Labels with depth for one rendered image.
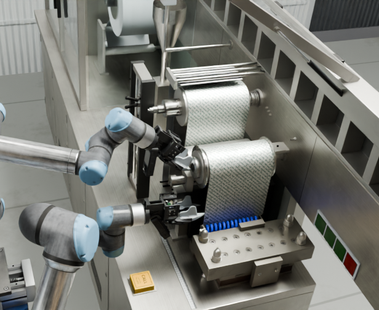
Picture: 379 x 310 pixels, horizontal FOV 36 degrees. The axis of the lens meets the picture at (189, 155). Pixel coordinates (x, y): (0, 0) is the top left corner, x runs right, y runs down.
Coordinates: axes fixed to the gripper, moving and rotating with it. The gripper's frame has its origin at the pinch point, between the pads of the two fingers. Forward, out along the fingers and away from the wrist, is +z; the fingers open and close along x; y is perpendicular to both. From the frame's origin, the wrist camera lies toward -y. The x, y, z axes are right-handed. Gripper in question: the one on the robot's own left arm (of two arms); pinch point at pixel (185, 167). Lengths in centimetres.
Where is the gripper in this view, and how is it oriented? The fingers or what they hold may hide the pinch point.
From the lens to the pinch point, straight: 197.4
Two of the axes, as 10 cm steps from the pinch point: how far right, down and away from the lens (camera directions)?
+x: -3.3, -5.9, 7.4
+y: 6.7, -7.0, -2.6
